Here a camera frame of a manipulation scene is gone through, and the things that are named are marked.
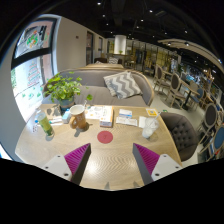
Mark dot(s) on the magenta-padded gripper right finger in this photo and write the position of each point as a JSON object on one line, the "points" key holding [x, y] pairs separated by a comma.
{"points": [[146, 159]]}

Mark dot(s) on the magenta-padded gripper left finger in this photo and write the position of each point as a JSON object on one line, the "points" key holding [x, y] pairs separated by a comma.
{"points": [[77, 159]]}

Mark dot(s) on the green-labelled clear drink bottle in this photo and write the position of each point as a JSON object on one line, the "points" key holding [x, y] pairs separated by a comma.
{"points": [[45, 124]]}

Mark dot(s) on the clear plastic cup with straw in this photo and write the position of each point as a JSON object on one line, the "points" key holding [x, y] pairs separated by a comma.
{"points": [[150, 128]]}

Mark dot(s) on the flat round red coaster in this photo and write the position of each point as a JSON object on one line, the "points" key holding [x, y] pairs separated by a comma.
{"points": [[105, 137]]}

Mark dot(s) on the white paper napkin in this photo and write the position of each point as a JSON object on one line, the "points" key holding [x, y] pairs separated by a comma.
{"points": [[142, 122]]}

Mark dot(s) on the brown ceramic mug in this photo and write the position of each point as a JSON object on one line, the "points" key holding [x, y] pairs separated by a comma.
{"points": [[79, 117]]}

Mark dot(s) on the white printed leaflet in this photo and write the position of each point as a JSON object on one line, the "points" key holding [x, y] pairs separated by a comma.
{"points": [[126, 121]]}

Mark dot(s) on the small blue white box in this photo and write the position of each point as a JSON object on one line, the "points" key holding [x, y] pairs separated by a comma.
{"points": [[66, 117]]}

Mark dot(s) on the dark tufted armchair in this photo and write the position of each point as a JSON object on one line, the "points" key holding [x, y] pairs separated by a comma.
{"points": [[181, 133]]}

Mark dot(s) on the printed paper sheets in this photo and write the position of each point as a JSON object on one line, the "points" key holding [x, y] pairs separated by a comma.
{"points": [[56, 120]]}

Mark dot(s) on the yellow square card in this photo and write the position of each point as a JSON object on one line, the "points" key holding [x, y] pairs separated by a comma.
{"points": [[151, 112]]}

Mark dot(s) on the colourful printed brochure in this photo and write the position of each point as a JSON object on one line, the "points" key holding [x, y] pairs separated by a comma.
{"points": [[93, 112]]}

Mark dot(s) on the blue white leaflet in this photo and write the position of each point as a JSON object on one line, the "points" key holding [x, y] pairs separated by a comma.
{"points": [[125, 113]]}

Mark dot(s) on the white orange cardboard box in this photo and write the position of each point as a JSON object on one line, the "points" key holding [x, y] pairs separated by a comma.
{"points": [[106, 117]]}

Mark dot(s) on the clear stirring straw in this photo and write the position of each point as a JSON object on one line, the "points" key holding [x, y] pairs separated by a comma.
{"points": [[86, 103]]}

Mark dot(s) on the grey curved sofa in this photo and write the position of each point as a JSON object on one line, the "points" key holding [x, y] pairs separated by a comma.
{"points": [[100, 95]]}

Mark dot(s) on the green potted plant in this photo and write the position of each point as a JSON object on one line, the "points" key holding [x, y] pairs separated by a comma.
{"points": [[61, 88]]}

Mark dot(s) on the group of dining chairs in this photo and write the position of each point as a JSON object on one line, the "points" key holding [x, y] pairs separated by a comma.
{"points": [[175, 86]]}

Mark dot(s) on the grey white zigzag pillow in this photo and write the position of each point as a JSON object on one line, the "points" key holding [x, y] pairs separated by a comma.
{"points": [[122, 85]]}

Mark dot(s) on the wooden lattice partition screen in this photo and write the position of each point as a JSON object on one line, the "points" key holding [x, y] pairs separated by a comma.
{"points": [[156, 56]]}

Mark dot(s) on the group of ceiling lights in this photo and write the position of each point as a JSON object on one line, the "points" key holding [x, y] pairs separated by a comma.
{"points": [[150, 11]]}

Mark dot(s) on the colourful wall poster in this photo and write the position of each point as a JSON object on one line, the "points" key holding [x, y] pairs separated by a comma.
{"points": [[33, 38]]}

